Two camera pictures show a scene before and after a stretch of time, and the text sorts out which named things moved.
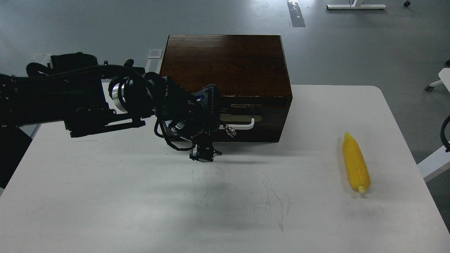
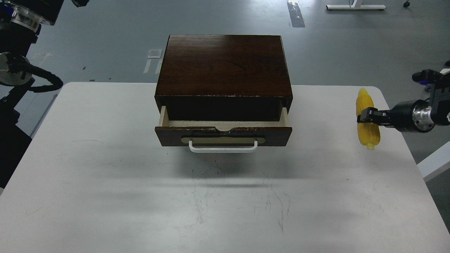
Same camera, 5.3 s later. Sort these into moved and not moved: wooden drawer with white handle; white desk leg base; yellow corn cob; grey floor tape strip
Moved: yellow corn cob; wooden drawer with white handle
Not moved: white desk leg base; grey floor tape strip
